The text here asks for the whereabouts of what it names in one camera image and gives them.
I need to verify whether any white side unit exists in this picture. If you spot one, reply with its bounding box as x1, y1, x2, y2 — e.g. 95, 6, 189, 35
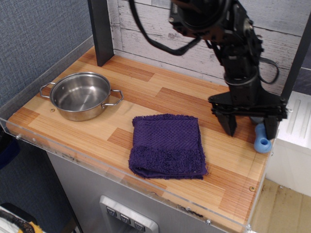
266, 91, 311, 196

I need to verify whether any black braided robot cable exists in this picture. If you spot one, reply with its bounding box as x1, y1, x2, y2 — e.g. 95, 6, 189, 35
128, 0, 201, 56

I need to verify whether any dark right vertical post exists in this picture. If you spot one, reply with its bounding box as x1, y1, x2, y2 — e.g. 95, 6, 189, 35
281, 16, 311, 104

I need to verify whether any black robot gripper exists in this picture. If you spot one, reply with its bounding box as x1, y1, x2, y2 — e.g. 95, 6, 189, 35
208, 80, 287, 140

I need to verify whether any blue grey plastic spoon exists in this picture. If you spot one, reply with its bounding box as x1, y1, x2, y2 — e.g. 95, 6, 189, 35
250, 116, 272, 153

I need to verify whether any stainless steel pot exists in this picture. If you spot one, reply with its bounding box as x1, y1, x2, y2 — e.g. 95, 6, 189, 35
40, 72, 124, 121

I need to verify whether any yellow black object bottom left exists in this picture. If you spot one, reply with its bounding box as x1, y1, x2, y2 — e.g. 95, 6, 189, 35
0, 203, 44, 233

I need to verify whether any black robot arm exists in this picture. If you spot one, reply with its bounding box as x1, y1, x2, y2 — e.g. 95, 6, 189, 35
170, 0, 287, 139

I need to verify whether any silver button panel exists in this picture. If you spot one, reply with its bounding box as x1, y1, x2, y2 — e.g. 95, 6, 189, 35
99, 195, 159, 233

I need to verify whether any dark vertical post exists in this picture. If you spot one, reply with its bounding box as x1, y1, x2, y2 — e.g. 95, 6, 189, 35
281, 16, 311, 104
87, 0, 114, 67

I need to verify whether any silver toy fridge cabinet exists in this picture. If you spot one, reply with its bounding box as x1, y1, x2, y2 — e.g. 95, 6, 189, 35
48, 153, 249, 233

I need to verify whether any purple folded towel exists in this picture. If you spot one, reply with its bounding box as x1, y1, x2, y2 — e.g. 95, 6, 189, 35
129, 114, 207, 179

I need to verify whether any clear acrylic edge guard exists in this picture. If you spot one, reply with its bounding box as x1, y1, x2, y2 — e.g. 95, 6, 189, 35
0, 115, 271, 231

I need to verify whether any dark left vertical post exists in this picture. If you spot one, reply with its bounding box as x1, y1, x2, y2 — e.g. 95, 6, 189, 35
87, 0, 114, 67

